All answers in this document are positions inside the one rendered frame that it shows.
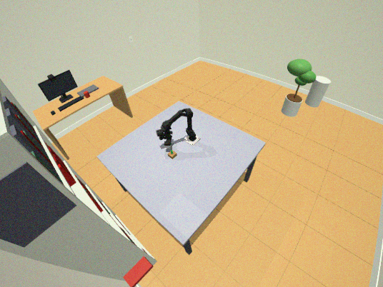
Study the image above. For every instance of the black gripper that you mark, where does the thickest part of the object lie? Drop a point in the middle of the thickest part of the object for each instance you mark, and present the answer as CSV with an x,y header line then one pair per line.
x,y
168,139

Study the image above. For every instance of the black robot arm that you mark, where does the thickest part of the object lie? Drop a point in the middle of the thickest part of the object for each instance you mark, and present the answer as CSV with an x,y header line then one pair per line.
x,y
166,125

